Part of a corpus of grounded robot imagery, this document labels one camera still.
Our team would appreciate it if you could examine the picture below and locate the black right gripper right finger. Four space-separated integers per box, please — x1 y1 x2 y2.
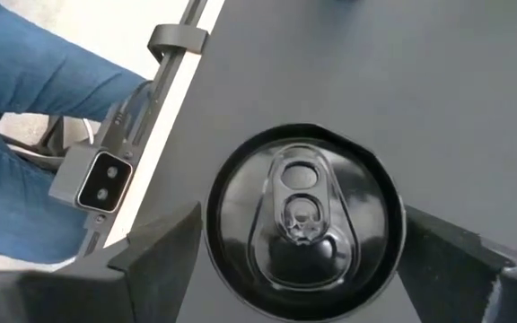
396 205 517 323

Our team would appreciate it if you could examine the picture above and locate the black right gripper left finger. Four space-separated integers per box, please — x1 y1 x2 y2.
108 201 204 323

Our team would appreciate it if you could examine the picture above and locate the dark can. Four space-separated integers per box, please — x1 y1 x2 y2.
203 123 407 323

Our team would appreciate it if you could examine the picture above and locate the grey chair base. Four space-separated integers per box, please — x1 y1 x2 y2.
0 114 105 174

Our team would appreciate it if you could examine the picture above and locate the person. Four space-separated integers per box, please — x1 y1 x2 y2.
0 0 154 266

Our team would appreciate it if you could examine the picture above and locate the grey table-level camera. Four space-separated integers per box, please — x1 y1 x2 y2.
48 142 134 214

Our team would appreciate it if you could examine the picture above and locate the grey camera on mount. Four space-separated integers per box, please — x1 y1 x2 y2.
76 0 210 259

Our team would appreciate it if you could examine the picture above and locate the black rail clamp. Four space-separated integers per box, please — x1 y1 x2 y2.
146 23 210 63

